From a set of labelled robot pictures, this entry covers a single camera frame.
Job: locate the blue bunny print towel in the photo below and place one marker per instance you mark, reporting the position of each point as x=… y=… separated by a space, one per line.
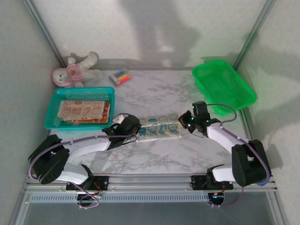
x=161 y=131

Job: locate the orange flower print towel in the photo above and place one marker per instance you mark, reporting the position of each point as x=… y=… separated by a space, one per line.
x=106 y=111

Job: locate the green plastic mesh basket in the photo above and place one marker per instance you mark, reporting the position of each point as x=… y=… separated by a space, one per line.
x=222 y=82

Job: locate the orange bunny print towel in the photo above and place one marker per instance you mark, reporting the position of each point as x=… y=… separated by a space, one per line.
x=79 y=110

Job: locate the right arm base electronics board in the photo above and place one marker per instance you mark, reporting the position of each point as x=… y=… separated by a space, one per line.
x=216 y=199

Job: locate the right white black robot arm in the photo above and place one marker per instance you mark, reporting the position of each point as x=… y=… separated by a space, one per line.
x=220 y=136

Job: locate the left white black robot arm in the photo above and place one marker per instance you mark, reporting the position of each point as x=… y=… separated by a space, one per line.
x=89 y=145

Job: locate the left arm base electronics board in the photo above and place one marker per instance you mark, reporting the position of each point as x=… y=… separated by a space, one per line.
x=85 y=199

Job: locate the pack of coloured markers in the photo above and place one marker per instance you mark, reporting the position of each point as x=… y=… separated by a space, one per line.
x=120 y=77

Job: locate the teal plastic mesh basket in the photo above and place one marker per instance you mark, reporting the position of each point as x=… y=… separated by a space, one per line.
x=82 y=93

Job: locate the white pink plush toy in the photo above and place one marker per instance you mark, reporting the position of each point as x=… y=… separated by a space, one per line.
x=72 y=72

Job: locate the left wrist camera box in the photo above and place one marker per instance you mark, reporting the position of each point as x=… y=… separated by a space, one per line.
x=120 y=119

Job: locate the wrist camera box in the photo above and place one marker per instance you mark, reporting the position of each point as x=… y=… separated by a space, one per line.
x=120 y=119
x=201 y=110

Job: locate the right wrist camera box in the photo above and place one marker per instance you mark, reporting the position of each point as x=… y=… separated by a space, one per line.
x=201 y=110

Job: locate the aluminium table side rail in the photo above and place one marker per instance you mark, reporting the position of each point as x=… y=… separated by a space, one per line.
x=245 y=124

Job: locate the aluminium mounting rail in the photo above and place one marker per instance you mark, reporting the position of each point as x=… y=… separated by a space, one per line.
x=152 y=182

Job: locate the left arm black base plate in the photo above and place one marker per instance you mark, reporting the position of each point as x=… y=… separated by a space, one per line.
x=103 y=182

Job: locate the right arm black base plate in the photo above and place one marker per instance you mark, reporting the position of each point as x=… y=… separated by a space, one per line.
x=198 y=182

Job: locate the aluminium frame post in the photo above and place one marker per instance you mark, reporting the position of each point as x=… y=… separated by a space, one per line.
x=45 y=32
x=252 y=35

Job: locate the aluminium frame leg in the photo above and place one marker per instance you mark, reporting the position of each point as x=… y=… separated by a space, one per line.
x=18 y=208
x=279 y=208

